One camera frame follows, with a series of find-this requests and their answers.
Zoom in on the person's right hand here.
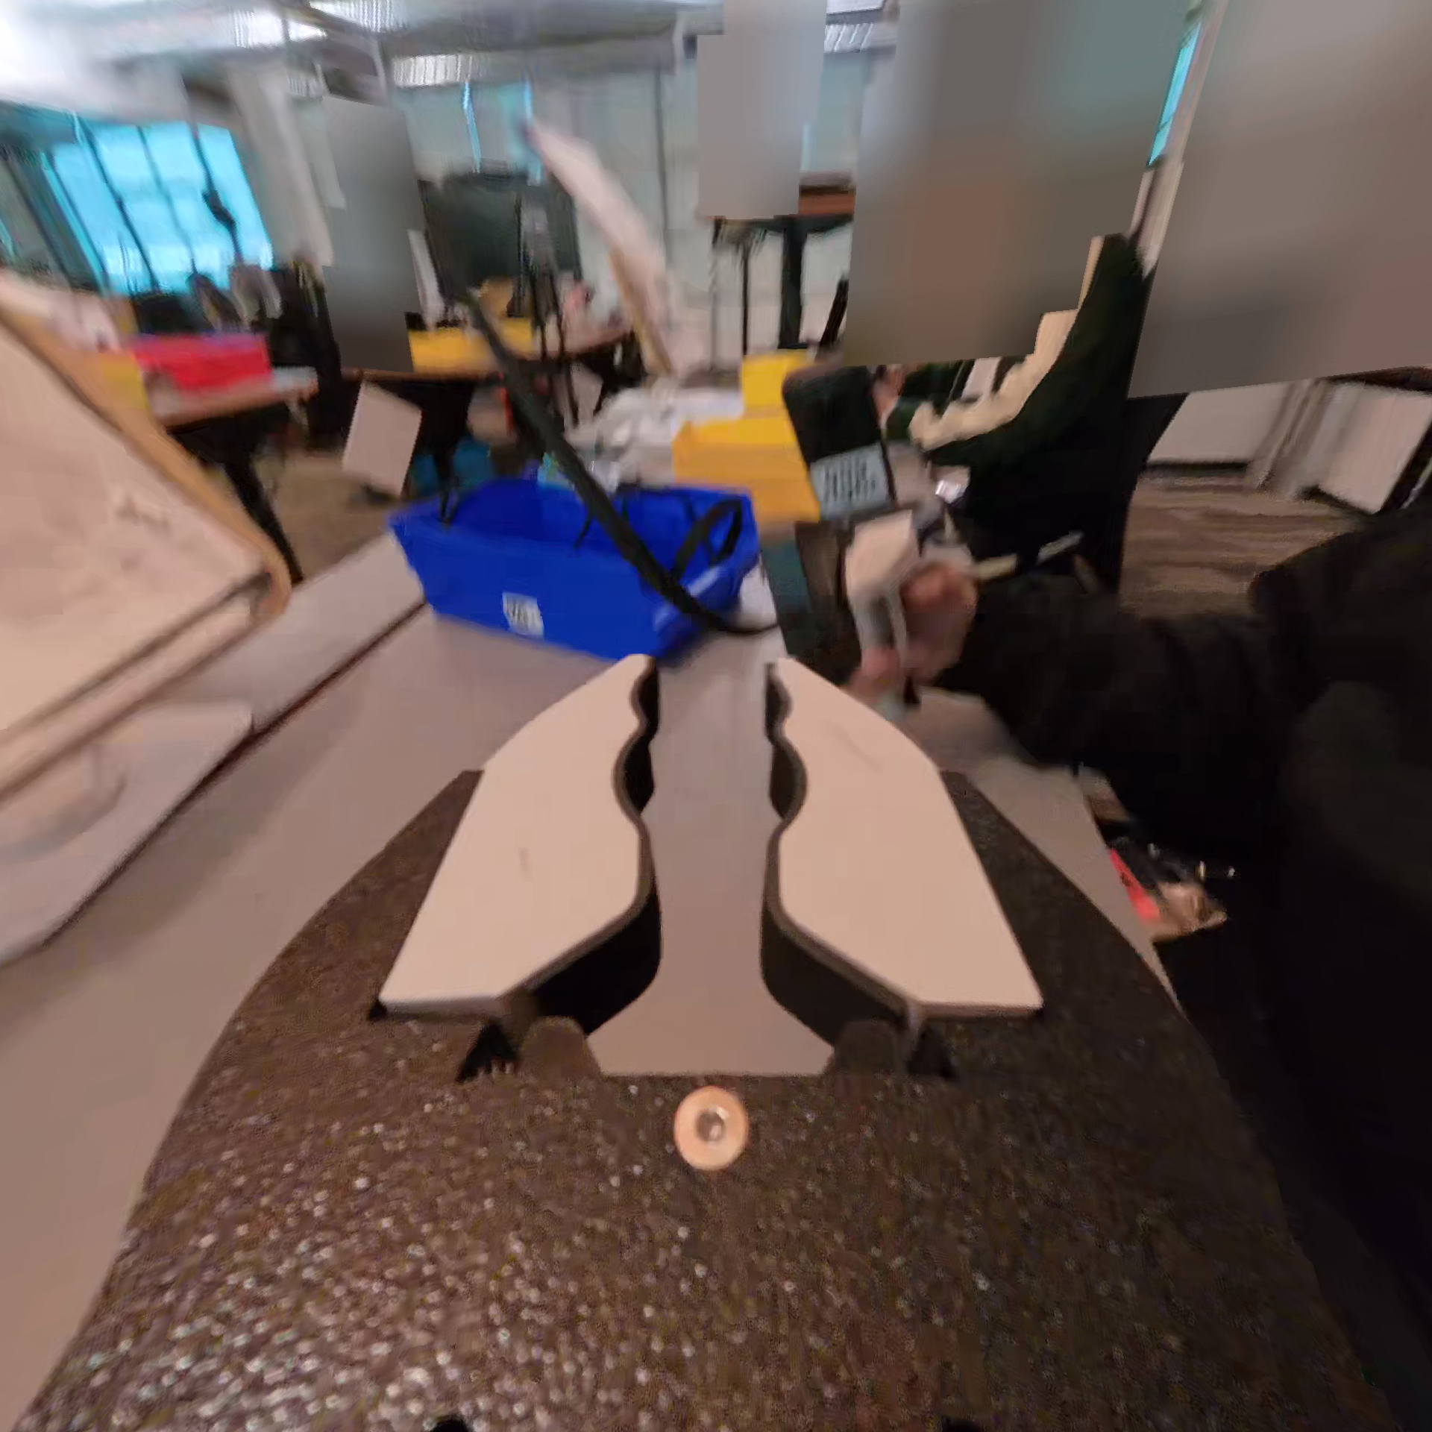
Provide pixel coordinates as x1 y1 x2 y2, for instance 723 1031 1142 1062
851 561 981 700

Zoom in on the red plastic bin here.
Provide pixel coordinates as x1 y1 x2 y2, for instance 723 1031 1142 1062
129 333 272 394

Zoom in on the yellow plastic bin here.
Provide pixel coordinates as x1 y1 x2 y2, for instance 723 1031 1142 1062
672 415 825 522
739 352 813 415
408 325 540 377

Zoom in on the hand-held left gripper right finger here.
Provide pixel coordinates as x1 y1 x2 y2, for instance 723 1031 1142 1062
764 658 1045 1037

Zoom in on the small shiny packet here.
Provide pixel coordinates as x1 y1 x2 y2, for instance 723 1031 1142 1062
1108 838 1230 943

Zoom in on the wooden document stand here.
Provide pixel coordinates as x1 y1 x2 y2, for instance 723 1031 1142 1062
0 274 299 964

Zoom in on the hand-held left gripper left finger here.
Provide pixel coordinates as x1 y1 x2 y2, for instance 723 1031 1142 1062
379 654 664 1031

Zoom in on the wooden office table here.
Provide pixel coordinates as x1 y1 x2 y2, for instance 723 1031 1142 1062
152 375 320 584

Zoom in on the blue plastic bin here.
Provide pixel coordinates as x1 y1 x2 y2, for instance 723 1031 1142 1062
389 478 765 664

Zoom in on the person's right forearm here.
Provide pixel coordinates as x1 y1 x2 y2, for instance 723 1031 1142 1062
951 570 1322 784

